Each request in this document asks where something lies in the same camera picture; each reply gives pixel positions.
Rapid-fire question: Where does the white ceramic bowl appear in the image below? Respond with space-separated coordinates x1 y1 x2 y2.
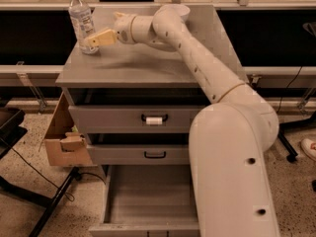
171 4 191 22

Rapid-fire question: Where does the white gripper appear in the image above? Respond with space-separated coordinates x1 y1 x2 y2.
86 12 136 47

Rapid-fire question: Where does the grey bottom drawer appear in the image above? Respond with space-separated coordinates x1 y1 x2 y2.
89 165 199 237

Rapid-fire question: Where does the clear plastic water bottle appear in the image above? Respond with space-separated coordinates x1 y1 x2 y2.
68 0 98 54

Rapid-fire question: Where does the grey drawer cabinet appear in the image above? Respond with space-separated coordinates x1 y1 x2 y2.
55 4 250 167

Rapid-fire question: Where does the grey top drawer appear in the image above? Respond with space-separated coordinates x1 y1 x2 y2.
69 106 200 133

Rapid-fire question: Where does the grey middle drawer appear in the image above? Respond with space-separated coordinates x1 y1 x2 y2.
87 145 190 165

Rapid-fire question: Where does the white shoe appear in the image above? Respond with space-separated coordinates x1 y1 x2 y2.
300 138 316 161

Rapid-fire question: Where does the brown cardboard box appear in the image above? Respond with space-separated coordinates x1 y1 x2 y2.
43 94 93 167

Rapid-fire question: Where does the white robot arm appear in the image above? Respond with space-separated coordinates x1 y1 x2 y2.
85 5 280 237

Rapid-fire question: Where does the black stand base left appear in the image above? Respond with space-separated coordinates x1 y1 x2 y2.
0 113 89 237

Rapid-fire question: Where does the grey drawer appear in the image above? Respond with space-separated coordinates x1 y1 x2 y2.
87 145 190 165
69 106 200 133
89 165 199 237

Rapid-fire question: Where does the black stand leg right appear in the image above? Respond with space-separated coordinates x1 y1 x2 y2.
277 112 316 163

